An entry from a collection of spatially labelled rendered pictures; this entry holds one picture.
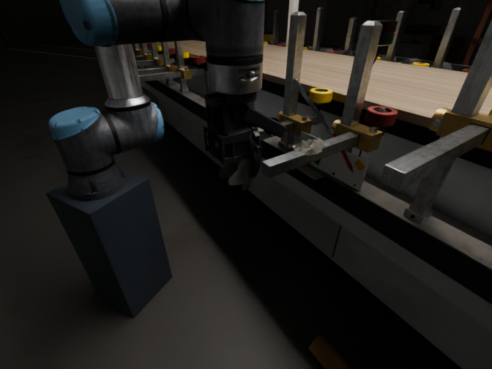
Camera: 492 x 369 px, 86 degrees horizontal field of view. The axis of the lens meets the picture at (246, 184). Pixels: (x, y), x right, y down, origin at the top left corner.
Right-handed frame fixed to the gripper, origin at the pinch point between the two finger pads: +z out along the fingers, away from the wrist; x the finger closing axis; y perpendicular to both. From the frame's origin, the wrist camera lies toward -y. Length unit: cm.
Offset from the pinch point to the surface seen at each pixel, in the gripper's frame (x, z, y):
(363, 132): 2.1, -4.4, -36.5
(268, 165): 0.8, -3.4, -5.3
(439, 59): -30, -10, -146
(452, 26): -30, -25, -146
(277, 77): -54, -7, -53
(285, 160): 1.2, -3.4, -10.0
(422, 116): 8, -7, -53
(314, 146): 1.9, -4.9, -18.0
